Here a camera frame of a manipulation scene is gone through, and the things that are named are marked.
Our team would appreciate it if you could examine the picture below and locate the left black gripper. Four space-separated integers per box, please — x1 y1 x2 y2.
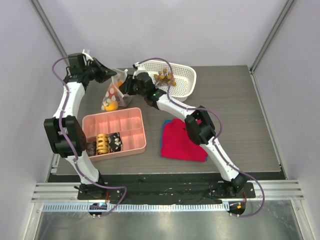
83 58 117 84

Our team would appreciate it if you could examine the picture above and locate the fake yellow grape bunch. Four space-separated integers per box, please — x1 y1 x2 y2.
153 68 177 88

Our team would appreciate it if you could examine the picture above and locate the clear polka dot zip bag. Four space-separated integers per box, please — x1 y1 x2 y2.
101 68 132 112

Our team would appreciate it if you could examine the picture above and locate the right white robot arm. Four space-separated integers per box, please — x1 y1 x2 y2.
119 72 247 198

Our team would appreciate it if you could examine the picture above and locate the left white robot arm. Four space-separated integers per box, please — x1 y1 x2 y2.
43 53 117 200

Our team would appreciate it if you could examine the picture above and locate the yellow fake fruit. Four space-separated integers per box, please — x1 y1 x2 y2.
104 101 119 112

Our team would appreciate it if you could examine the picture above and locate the pink divided organizer tray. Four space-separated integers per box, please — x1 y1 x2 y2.
82 107 147 162

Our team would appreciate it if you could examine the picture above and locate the white perforated plastic basket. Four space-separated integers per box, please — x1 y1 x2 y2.
142 59 197 102

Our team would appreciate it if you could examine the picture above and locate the black white patterned sock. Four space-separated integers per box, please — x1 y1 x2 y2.
108 132 123 153

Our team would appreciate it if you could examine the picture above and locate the yellow patterned rolled sock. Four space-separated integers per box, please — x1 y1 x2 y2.
96 133 109 155

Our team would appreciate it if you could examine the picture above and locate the brown patterned rolled sock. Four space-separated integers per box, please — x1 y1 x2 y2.
86 141 97 157

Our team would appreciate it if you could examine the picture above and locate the blue folded cloth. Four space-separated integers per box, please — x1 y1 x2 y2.
159 119 209 163

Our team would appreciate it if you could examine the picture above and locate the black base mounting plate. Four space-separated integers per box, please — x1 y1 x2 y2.
47 172 287 206

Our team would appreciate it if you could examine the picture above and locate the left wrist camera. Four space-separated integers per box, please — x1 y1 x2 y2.
67 49 93 70

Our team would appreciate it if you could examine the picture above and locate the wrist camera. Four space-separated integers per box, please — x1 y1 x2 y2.
133 62 146 77
67 49 93 70

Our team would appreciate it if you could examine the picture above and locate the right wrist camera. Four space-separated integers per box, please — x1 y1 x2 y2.
133 62 146 77

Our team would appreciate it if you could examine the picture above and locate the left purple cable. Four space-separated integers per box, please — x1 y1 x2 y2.
51 56 128 217

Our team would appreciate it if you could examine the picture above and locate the left aluminium frame post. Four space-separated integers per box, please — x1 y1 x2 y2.
29 0 68 57

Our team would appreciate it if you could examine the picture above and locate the aluminium frame post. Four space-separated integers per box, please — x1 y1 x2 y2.
249 0 296 75
29 0 68 57

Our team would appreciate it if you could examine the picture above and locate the slotted white cable duct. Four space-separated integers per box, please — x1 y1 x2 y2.
42 201 230 213

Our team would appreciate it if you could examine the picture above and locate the right aluminium frame post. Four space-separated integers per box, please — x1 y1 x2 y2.
249 0 296 75

